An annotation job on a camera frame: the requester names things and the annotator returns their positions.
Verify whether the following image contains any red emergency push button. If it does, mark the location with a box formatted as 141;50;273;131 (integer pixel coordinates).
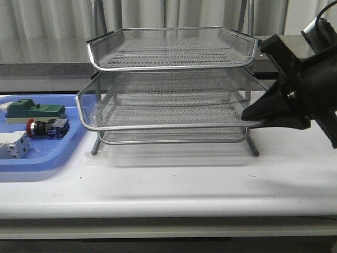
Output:
26;119;70;139

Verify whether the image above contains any grey stone counter ledge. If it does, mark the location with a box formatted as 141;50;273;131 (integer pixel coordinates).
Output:
0;35;337;79

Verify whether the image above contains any white terminal block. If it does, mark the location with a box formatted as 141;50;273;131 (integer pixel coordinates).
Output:
1;131;30;159

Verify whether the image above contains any grey metal rack frame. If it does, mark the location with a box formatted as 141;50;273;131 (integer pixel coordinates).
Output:
91;0;264;158

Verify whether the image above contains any silver mesh tray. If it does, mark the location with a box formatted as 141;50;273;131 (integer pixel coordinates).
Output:
76;68;266;131
98;126;249;145
87;26;259;72

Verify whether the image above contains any blue plastic tray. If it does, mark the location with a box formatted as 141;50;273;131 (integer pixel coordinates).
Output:
1;94;87;172

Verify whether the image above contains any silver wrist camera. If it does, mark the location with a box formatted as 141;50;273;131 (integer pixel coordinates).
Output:
301;18;336;54

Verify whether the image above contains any green and grey switch block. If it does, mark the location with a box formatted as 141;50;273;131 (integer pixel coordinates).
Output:
5;99;66;124

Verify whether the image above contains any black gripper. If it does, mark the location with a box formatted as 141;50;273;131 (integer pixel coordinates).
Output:
241;35;336;148

